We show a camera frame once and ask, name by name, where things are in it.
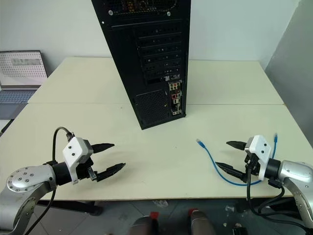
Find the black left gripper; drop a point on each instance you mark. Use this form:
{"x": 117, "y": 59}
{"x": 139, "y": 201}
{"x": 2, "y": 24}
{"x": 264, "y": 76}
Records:
{"x": 84, "y": 171}

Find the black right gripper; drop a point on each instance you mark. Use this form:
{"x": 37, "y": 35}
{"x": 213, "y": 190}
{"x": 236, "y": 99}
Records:
{"x": 252, "y": 165}

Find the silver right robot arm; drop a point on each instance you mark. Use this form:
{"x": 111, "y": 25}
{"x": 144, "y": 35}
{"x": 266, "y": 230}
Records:
{"x": 293, "y": 173}

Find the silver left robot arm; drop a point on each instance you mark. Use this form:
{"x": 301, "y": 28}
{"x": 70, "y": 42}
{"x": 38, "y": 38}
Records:
{"x": 27, "y": 181}

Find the crumpled clear plastic scrap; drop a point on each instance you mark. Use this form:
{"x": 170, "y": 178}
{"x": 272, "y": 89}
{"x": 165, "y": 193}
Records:
{"x": 160, "y": 203}

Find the dark rounded shape red mark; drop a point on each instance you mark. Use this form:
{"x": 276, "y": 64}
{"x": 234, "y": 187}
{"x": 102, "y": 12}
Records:
{"x": 201, "y": 222}
{"x": 144, "y": 225}

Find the black computer tower case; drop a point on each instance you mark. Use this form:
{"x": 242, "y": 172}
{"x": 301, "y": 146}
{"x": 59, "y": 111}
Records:
{"x": 127, "y": 61}

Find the grey partition panel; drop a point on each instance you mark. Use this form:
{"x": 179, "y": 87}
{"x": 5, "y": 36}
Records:
{"x": 293, "y": 73}

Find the grey open laptop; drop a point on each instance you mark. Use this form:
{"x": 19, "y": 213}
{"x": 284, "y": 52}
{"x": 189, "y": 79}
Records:
{"x": 19, "y": 71}

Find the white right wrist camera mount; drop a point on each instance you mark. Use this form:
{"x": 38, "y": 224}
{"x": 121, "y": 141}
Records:
{"x": 261, "y": 147}

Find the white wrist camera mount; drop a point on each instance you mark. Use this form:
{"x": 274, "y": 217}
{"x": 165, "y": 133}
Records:
{"x": 261, "y": 147}
{"x": 73, "y": 151}

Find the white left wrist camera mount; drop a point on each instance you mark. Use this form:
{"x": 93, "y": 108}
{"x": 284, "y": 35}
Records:
{"x": 73, "y": 151}

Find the black table frame bar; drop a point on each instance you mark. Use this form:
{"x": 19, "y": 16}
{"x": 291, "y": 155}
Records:
{"x": 73, "y": 206}

